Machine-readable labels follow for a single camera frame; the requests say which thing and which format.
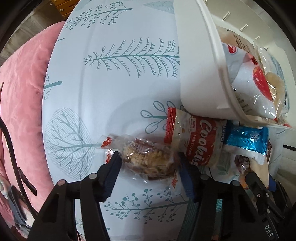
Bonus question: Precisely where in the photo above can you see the clear brown cake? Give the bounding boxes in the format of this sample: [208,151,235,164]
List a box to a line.
[98,135,180,189]

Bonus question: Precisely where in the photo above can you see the dark red snack packet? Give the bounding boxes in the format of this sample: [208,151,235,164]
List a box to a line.
[234,141,273,176]

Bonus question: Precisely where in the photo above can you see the red Coolies cookie packet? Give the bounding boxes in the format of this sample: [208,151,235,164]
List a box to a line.
[164,108,227,167]

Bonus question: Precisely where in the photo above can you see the blue and white snack packet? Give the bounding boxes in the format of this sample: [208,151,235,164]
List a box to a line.
[223,123,269,165]

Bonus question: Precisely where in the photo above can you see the white plastic organizer bin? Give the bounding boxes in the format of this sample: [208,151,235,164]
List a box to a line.
[173,0,295,129]

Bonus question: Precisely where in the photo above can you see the white red snack bag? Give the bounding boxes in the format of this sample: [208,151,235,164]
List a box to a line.
[217,27,290,121]

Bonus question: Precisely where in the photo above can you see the leaf patterned tablecloth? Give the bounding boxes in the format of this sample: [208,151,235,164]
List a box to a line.
[41,0,287,241]

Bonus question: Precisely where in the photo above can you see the pink blanket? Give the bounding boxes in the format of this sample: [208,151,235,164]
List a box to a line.
[1,22,64,211]

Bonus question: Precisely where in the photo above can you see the black cable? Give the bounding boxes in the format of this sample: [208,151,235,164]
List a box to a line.
[0,116,39,218]

